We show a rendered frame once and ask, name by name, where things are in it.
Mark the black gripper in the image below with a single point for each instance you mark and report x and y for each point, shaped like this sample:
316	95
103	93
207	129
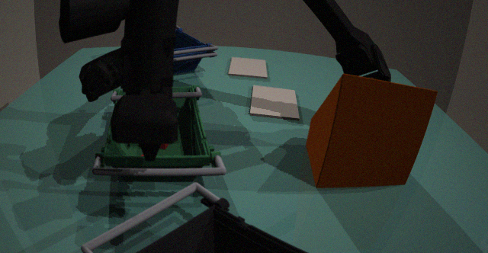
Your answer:
148	115

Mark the green plastic tray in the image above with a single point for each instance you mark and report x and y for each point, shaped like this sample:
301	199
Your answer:
191	150

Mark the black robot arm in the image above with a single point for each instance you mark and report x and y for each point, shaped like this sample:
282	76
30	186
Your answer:
80	19

